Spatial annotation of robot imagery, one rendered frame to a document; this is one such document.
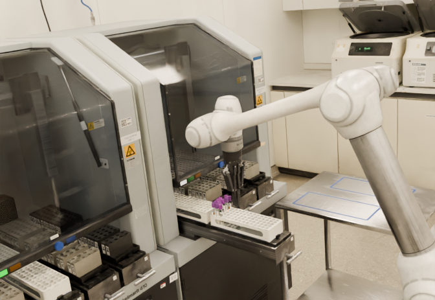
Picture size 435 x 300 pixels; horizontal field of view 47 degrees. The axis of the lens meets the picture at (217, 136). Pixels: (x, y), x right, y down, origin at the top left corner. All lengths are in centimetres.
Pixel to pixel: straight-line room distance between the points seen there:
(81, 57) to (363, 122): 111
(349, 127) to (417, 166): 276
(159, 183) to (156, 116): 27
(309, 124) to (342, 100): 310
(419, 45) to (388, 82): 246
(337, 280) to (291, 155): 216
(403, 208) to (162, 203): 101
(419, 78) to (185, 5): 180
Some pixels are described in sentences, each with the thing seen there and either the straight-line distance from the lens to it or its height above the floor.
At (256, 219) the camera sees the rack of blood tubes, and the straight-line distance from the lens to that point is 200.
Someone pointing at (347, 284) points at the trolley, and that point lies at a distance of 267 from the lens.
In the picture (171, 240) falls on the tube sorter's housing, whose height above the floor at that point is 73.
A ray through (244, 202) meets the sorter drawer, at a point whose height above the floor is 77.
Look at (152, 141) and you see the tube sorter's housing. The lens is 200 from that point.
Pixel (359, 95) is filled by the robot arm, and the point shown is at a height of 144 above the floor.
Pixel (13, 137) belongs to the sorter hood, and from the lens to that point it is 164.
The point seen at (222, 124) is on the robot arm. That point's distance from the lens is 171.
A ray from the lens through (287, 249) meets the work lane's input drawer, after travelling 199.
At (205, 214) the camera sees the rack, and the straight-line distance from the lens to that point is 210.
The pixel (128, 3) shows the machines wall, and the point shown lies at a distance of 337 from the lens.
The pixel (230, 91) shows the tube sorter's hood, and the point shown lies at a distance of 232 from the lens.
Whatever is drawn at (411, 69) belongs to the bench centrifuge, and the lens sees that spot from 400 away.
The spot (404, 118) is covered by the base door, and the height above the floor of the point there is 66.
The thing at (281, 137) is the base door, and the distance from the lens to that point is 466.
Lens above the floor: 175
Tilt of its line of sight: 16 degrees down
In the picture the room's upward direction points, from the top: 6 degrees counter-clockwise
